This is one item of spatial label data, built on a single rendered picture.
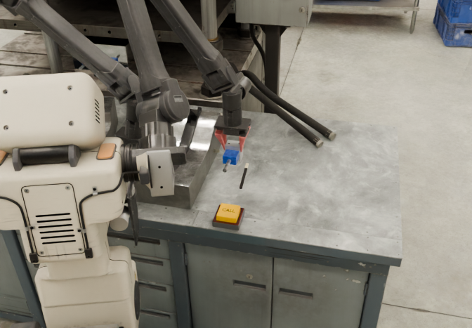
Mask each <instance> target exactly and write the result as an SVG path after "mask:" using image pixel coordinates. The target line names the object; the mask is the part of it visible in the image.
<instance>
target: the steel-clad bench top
mask: <svg viewBox="0 0 472 328"><path fill-rule="evenodd" d="M114 101H115V105H116V110H117V118H118V125H117V130H116V132H118V130H120V128H121V127H123V126H125V124H126V103H124V104H121V105H120V104H119V101H118V100H117V99H116V98H115V97H114ZM292 117H293V118H295V120H296V121H298V122H299V123H300V124H302V125H303V126H305V127H306V128H307V129H308V130H309V131H311V132H312V133H313V134H315V135H316V136H317V137H318V138H319V139H320V140H322V141H323V145H322V146H321V147H319V148H318V147H316V146H315V145H313V144H312V143H311V142H310V141H309V140H308V139H306V138H305V137H304V136H302V135H301V134H300V133H299V132H298V131H296V130H295V129H294V128H292V127H291V126H290V125H288V123H286V122H285V121H284V120H283V119H281V118H280V117H279V116H277V115H276V114H271V113H263V112H250V111H244V110H243V111H242V118H247V119H251V125H250V127H251V128H250V130H249V132H248V135H247V137H246V139H245V142H244V147H243V158H242V160H241V162H237V165H232V164H230V166H229V167H228V170H227V171H226V172H223V168H224V166H225V164H223V154H224V152H225V150H224V149H223V146H222V145H221V146H220V148H219V150H220V152H219V153H217V155H216V157H215V159H214V162H213V164H212V165H211V168H210V169H209V172H208V174H207V176H206V178H205V180H204V182H203V185H202V187H201V189H200V191H199V193H198V195H197V198H196V200H195V202H194V204H193V206H192V208H191V209H182V208H176V207H172V206H162V205H157V204H148V203H143V202H136V203H137V207H138V219H143V220H148V221H156V222H161V223H170V224H175V225H184V226H188V227H194V228H202V229H207V230H215V231H221V232H229V233H234V234H239V235H248V236H252V237H262V238H266V239H272V240H280V241H285V242H293V243H299V244H307V245H312V246H317V247H326V248H330V249H339V250H344V251H353V252H358V253H363V254H371V255H376V256H385V257H390V258H399V259H402V228H401V210H400V176H399V159H398V127H397V126H386V125H378V124H366V123H358V122H345V121H338V120H331V119H318V118H313V119H314V120H315V121H317V122H319V123H320V124H321V125H323V126H325V127H327V128H328V129H329V130H331V131H333V132H334V133H335V134H336V136H335V138H334V139H333V140H330V139H328V138H327V137H325V136H323V135H322V134H321V133H319V132H318V131H316V130H315V129H313V128H312V127H310V126H309V125H307V124H306V123H304V122H303V121H301V120H300V119H298V118H297V117H295V116H292ZM246 163H249V165H248V169H247V173H246V176H245V179H244V184H243V187H242V189H240V183H241V180H242V175H243V173H244V168H245V165H246ZM221 203H224V204H233V205H238V206H240V208H244V217H243V219H242V223H241V226H240V229H239V230H230V229H225V228H217V227H213V226H212V221H213V219H214V216H215V214H216V211H217V209H218V206H219V204H221Z"/></svg>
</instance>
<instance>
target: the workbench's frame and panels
mask: <svg viewBox="0 0 472 328"><path fill-rule="evenodd" d="M138 227H139V229H138V245H137V246H135V242H134V238H133V231H132V226H131V219H130V218H129V224H128V227H127V228H126V229H125V230H123V231H116V230H113V229H112V228H111V227H110V226H109V227H108V230H107V240H108V244H109V247H112V246H125V247H127V248H129V250H130V254H131V260H133V261H134V262H135V263H136V272H137V276H138V286H139V291H140V317H139V325H138V328H376V327H377V323H378V319H379V313H380V310H381V304H382V301H383V297H384V291H385V287H386V281H387V278H388V273H389V269H390V266H395V267H400V265H401V262H402V259H399V258H390V257H385V256H376V255H371V254H363V253H358V252H353V251H344V250H339V249H330V248H326V247H317V246H312V245H307V244H299V243H293V242H285V241H280V240H272V239H266V238H262V237H252V236H248V235H239V234H234V233H229V232H221V231H215V230H207V229H202V228H194V227H188V226H184V225H175V224H170V223H161V222H156V221H148V220H143V219H138ZM39 265H40V263H38V264H33V263H30V262H29V261H28V260H27V256H26V253H25V248H24V244H23V241H22V237H21V234H20V230H19V229H17V230H0V317H2V318H6V319H9V320H15V321H19V322H32V321H37V322H38V323H39V324H40V325H41V328H46V323H45V319H44V315H43V312H42V309H41V302H40V299H39V294H38V291H37V286H36V283H35V280H34V279H35V276H36V273H37V271H38V268H39Z"/></svg>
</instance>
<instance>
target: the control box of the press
mask: <svg viewBox="0 0 472 328"><path fill-rule="evenodd" d="M312 2H313V0H235V1H233V12H235V21H236V22H243V23H249V31H250V35H251V38H252V40H253V42H254V43H255V45H256V47H257V48H258V50H259V52H260V53H261V57H262V59H263V65H264V72H265V76H264V77H263V81H265V86H266V87H267V88H269V89H270V90H271V91H272V92H273V93H275V94H276V95H277V96H279V87H280V48H281V35H282V34H283V33H284V31H285V30H286V29H287V28H289V27H291V26H295V27H307V26H308V23H309V20H310V17H311V13H312ZM254 25H255V26H258V25H259V26H260V27H261V29H262V30H263V32H264V33H265V52H264V50H263V48H262V47H261V45H260V44H259V42H258V40H257V39H256V37H255V34H254Z"/></svg>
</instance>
